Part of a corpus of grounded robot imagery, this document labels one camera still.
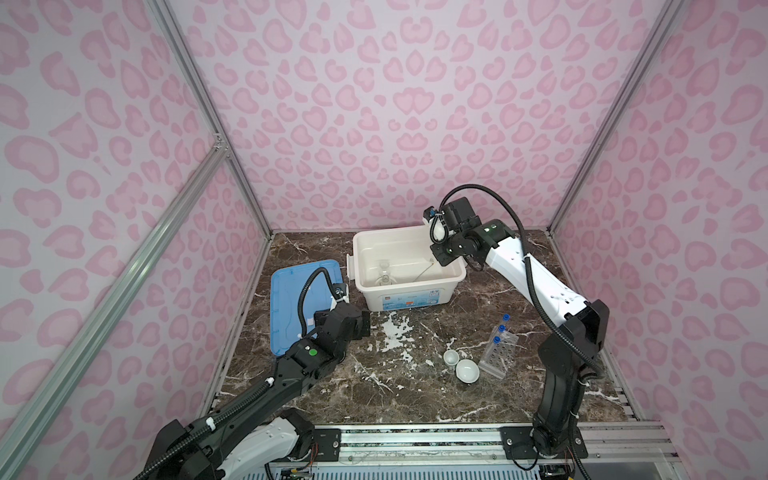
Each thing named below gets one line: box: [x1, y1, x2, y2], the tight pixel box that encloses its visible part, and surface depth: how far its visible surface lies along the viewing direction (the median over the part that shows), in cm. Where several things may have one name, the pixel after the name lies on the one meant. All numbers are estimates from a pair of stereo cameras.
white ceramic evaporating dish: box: [455, 358, 480, 384], surface depth 86 cm
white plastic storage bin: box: [346, 225, 467, 312], surface depth 97 cm
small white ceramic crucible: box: [443, 349, 460, 366], surface depth 87 cm
